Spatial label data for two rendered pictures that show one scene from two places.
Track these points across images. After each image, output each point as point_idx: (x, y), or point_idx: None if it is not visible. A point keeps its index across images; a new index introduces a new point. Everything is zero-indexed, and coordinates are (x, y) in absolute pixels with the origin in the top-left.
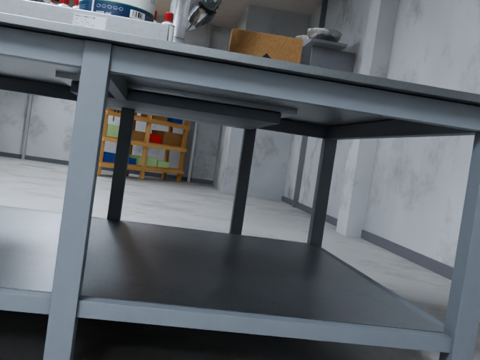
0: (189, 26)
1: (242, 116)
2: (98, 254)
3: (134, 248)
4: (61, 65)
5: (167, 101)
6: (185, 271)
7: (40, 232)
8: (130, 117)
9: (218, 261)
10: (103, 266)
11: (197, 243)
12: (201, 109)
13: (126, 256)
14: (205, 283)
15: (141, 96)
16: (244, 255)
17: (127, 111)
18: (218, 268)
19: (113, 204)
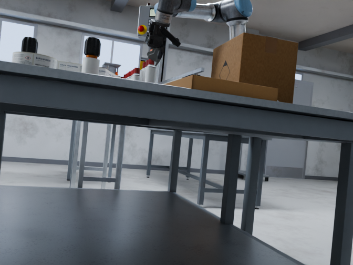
0: (154, 62)
1: (175, 125)
2: (78, 222)
3: (115, 228)
4: None
5: (156, 122)
6: (58, 240)
7: (123, 212)
8: (231, 141)
9: (114, 250)
10: (42, 224)
11: (184, 244)
12: (164, 124)
13: (85, 227)
14: (23, 245)
15: (151, 121)
16: (168, 259)
17: (230, 136)
18: (82, 249)
19: (222, 209)
